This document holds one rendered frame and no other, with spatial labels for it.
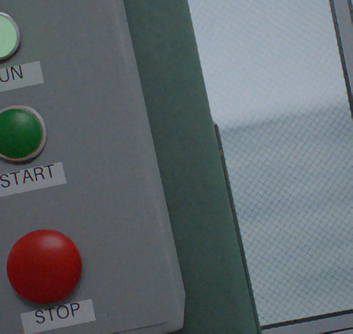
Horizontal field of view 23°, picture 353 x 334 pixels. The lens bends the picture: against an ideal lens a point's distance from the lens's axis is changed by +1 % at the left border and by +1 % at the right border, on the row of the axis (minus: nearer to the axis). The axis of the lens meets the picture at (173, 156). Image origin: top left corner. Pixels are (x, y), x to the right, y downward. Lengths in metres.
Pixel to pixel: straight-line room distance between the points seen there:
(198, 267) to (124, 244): 0.07
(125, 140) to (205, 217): 0.08
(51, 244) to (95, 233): 0.02
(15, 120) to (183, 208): 0.10
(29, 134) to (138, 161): 0.05
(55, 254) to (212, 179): 0.10
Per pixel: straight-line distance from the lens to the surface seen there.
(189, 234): 0.42
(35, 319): 0.37
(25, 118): 0.35
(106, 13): 0.36
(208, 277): 0.42
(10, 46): 0.36
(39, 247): 0.35
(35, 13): 0.36
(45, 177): 0.36
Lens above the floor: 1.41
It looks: 3 degrees down
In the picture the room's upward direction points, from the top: 12 degrees counter-clockwise
